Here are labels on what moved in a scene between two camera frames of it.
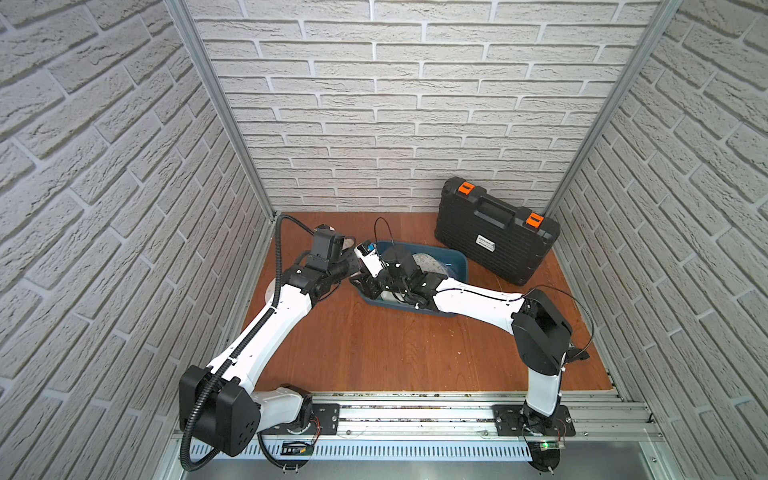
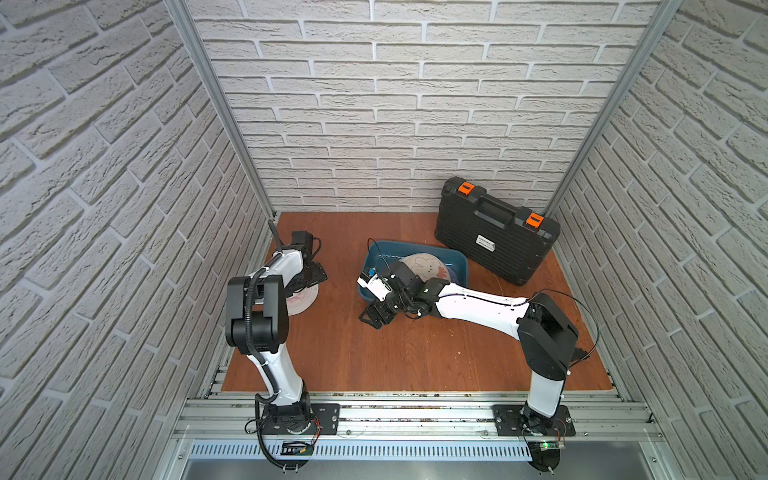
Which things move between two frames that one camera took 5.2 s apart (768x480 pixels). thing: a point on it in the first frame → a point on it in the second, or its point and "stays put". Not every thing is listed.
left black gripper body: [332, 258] → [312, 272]
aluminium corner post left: [223, 98] stays put
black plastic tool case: [509, 241] stays put
